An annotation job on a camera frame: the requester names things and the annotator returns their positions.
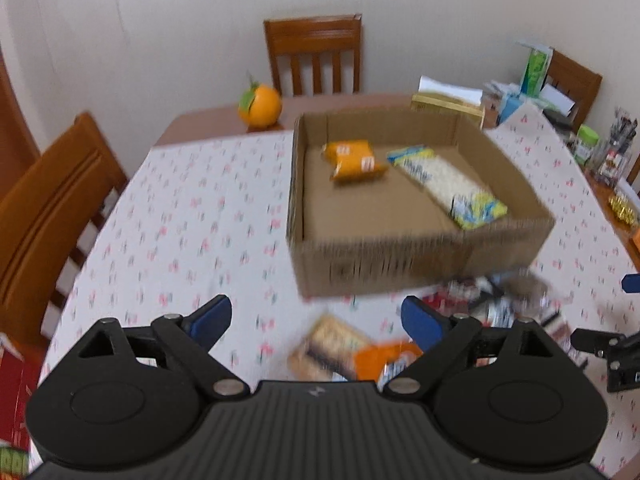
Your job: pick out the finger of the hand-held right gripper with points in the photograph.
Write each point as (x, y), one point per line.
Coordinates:
(590, 340)
(632, 282)

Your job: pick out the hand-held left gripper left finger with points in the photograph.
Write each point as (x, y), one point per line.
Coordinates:
(212, 317)

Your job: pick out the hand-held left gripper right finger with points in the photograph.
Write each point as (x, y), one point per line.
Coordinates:
(422, 322)

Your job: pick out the pile of mixed snack packets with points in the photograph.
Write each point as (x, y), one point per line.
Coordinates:
(505, 300)

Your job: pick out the clear brown cracker packet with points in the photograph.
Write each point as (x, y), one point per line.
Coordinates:
(325, 345)

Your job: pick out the floral white tablecloth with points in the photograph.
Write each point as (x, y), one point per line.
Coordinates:
(175, 210)

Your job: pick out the clear pen holder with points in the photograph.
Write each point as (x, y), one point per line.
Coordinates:
(615, 155)

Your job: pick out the long white noodle packet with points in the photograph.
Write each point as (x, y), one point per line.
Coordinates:
(445, 180)

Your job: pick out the green-lidded jar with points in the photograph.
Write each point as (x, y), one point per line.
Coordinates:
(585, 145)

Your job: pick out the small orange snack packet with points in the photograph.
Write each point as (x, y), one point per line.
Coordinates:
(352, 160)

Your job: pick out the pile of white papers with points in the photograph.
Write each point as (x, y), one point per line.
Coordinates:
(555, 97)

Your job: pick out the small blue box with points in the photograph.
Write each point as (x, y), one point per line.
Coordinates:
(510, 107)

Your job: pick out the orange fruit with leaf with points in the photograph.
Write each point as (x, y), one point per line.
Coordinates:
(262, 107)

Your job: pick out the gold tissue box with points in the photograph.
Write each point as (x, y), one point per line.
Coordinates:
(440, 105)

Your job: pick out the green and white carton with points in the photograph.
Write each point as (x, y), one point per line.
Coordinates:
(532, 72)

